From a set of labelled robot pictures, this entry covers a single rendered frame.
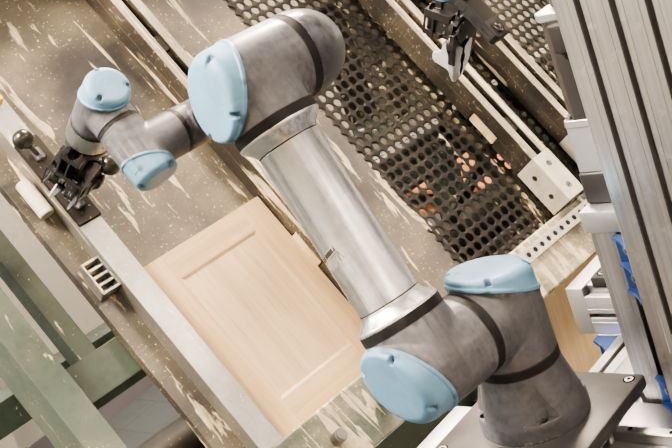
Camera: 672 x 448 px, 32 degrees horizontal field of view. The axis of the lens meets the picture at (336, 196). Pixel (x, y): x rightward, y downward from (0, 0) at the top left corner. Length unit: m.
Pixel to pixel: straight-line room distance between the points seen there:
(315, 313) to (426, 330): 0.86
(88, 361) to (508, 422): 0.88
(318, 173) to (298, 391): 0.82
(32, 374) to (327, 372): 0.55
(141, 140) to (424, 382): 0.64
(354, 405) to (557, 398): 0.69
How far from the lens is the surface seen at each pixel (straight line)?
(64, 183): 2.01
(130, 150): 1.79
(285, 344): 2.21
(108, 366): 2.15
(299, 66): 1.46
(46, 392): 2.02
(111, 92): 1.81
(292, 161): 1.42
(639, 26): 1.42
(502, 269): 1.50
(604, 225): 1.63
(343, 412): 2.16
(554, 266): 2.54
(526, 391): 1.54
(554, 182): 2.64
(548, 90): 2.81
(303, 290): 2.27
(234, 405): 2.10
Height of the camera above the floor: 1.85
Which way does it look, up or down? 17 degrees down
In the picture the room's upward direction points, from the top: 20 degrees counter-clockwise
